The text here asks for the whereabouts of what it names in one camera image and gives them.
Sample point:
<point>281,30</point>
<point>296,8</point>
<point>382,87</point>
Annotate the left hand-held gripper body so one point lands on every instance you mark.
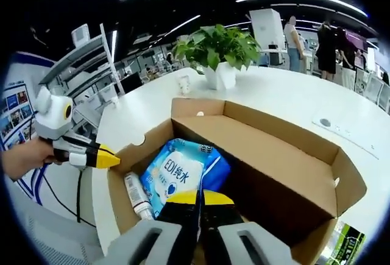
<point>51,112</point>

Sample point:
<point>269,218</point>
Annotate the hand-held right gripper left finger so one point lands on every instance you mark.
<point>137,243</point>

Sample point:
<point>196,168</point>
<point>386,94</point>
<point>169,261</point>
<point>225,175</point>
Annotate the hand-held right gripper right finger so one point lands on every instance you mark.
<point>253,243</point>

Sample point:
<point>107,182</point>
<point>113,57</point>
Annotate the clear spray bottle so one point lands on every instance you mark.
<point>137,192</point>

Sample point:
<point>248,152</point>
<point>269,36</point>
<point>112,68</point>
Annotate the blue wet wipes pack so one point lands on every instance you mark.
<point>173,173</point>

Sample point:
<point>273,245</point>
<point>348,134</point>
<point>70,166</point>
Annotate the blue soft pad pack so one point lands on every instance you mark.
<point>217,167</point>

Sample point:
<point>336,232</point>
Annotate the brown cardboard shoe box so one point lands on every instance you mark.
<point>274,161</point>

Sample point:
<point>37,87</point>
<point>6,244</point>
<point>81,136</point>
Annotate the silver green soft sachet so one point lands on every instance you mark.
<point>344,243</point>

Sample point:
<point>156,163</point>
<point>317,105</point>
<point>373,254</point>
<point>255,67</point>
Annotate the person's left hand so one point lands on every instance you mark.
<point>27,158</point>

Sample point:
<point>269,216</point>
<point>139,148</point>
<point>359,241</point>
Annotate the small white object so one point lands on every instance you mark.
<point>114,102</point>

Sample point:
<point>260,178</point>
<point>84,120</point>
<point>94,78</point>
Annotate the grey metal storage shelf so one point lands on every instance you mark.
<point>82,64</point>

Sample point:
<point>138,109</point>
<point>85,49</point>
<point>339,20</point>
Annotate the white mesh office chair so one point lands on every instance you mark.
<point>61,240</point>

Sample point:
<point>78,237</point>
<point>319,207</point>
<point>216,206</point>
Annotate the black monitor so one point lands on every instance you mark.
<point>131,83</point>

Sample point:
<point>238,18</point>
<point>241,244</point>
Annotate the white mug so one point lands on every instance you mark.
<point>184,83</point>

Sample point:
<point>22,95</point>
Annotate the white table socket strip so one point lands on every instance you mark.
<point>344,132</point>

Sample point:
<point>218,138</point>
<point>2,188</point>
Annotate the ceiling strip light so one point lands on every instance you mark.
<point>182,26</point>

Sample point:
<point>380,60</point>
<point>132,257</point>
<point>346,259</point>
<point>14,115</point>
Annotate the green potted plant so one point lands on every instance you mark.
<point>216,48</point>

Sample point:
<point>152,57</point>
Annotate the cluster of white office chairs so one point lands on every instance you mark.
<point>373,88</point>

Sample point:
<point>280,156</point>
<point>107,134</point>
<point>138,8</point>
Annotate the white square pillar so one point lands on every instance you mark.
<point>266,27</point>

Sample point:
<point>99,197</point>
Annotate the wall poster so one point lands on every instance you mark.
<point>18,112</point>

